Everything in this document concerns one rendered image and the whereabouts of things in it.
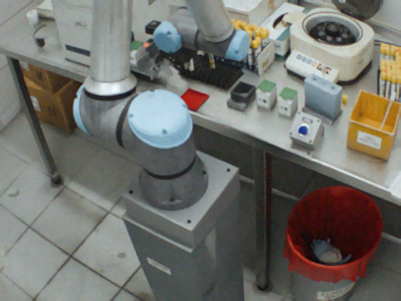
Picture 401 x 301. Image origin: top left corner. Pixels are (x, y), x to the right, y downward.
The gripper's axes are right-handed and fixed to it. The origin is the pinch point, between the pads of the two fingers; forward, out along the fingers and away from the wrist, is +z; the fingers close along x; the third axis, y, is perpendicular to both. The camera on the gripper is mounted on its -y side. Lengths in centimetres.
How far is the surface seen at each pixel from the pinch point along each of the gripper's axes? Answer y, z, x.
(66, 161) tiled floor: -27, 122, 9
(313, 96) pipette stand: 39.1, -23.9, 7.5
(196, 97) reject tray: 14.8, -3.4, -2.6
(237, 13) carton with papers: 6.8, -13.7, 25.0
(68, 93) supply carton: -49, 109, 32
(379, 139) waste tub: 59, -36, 0
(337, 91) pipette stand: 43, -31, 8
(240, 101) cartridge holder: 24.8, -10.5, 0.3
